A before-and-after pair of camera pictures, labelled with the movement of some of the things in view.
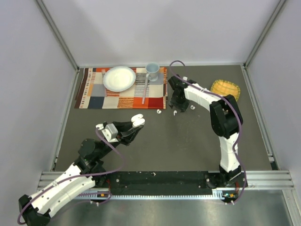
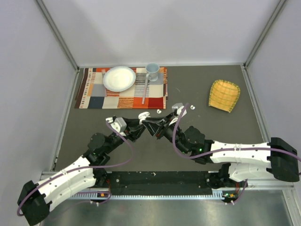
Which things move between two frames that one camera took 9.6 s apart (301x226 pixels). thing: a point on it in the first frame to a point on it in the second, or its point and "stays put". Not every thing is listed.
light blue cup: (152, 69) stays put
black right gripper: (173, 102) to (159, 126)
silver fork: (103, 72) stays put
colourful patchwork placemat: (92, 93) stays put
